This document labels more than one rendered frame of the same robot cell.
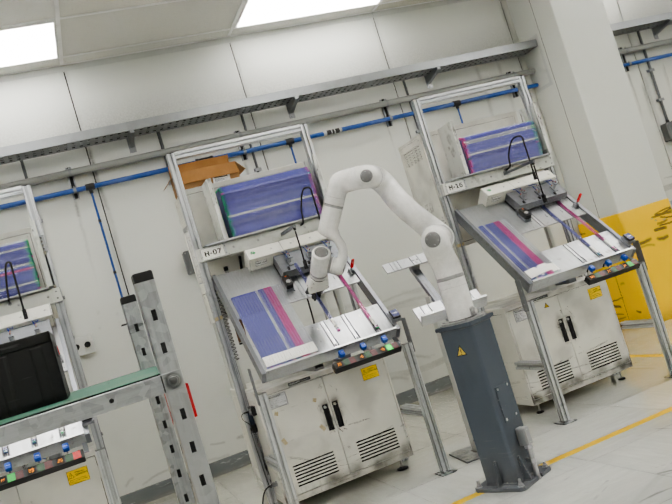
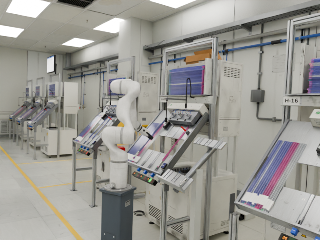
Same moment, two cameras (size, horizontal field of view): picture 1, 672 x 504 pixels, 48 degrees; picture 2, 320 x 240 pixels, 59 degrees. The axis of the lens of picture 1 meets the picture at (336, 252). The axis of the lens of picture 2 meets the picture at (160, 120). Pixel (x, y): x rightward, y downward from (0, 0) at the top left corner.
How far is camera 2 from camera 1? 3.77 m
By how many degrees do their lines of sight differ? 74
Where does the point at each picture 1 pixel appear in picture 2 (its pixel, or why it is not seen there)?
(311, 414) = (158, 189)
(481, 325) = (110, 195)
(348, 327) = (154, 159)
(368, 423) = (174, 211)
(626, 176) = not seen: outside the picture
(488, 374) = (103, 222)
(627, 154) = not seen: outside the picture
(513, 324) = (267, 226)
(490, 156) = not seen: outside the picture
